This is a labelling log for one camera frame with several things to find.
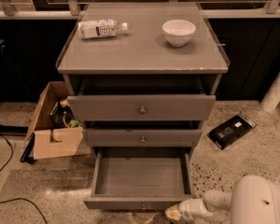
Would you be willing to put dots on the grey wooden drawer cabinet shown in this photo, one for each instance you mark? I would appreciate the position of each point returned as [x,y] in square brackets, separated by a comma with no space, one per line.
[141,62]

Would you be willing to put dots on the black flat box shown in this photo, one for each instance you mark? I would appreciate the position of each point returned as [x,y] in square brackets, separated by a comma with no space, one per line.
[231,130]

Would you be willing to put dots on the grey top drawer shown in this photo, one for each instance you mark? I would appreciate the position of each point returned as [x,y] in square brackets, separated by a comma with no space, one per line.
[154,107]

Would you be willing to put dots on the plastic water bottle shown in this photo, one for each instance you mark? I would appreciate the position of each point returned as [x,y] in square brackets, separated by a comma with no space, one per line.
[101,28]

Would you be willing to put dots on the white cylindrical post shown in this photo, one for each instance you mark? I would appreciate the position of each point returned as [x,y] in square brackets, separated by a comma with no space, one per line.
[272,98]

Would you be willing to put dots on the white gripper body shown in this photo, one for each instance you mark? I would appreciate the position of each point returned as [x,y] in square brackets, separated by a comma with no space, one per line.
[190,207]

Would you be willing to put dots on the grey bottom drawer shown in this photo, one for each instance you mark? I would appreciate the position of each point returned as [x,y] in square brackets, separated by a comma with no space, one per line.
[140,178]

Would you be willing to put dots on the white ceramic bowl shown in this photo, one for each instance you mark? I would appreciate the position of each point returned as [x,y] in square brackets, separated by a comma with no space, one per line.
[178,32]

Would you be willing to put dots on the green items in box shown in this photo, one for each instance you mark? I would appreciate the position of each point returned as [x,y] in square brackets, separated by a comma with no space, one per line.
[62,116]

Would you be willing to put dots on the grey drawer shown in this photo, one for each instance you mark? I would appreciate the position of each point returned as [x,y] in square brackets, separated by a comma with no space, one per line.
[154,107]
[140,178]
[142,138]

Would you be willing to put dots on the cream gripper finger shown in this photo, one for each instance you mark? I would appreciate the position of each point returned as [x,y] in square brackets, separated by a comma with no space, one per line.
[173,213]

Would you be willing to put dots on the open cardboard box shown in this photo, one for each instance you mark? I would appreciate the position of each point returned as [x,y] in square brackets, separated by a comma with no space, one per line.
[52,141]

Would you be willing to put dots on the grey middle drawer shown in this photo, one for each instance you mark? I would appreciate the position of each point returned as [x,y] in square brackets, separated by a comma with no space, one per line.
[142,138]

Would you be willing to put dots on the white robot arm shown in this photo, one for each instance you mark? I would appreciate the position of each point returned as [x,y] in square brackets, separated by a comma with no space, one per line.
[254,200]

